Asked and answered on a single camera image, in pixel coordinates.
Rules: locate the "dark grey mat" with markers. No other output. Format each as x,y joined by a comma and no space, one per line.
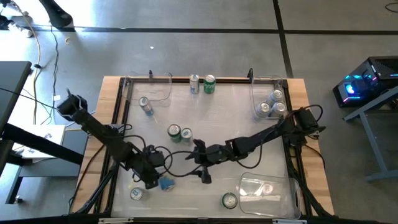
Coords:
76,141

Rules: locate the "black lit computer tower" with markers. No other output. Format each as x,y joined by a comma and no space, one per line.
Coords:
376,74

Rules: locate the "black clamp post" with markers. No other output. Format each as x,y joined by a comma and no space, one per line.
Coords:
250,73
150,74

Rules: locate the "black desk leg frame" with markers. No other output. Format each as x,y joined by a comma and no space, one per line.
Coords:
40,143

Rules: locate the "white paper sheets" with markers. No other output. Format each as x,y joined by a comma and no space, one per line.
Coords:
49,133

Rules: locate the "black chair base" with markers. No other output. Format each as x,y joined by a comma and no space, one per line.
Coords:
57,14

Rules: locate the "blue silver Red Bull can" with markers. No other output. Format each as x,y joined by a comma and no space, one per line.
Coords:
146,106
136,194
186,134
194,85

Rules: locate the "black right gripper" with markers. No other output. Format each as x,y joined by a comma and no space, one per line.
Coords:
214,154

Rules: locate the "green Sprite can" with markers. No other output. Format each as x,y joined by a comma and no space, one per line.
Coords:
209,86
229,200
174,132

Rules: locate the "Spindrift lemon can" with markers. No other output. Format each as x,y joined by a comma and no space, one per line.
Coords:
263,108
279,108
276,94
167,184

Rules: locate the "black desk top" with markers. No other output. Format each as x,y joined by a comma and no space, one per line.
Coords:
12,87

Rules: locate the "grey metal desk frame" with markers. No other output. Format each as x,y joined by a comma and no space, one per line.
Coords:
373,143

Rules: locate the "white bracket strip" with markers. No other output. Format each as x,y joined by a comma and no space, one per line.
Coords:
115,220
289,221

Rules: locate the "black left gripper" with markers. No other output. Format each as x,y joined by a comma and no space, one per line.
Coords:
146,169

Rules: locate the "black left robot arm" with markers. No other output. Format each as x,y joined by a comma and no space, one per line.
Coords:
99,132

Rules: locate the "person's foot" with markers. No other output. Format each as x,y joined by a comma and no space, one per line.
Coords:
18,26

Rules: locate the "clear plastic bin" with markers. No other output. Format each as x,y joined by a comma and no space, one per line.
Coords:
155,93
259,90
280,205

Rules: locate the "small yellow floor scrap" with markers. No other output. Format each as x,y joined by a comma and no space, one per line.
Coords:
66,40

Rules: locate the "black metal table frame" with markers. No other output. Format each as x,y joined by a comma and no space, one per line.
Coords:
230,80

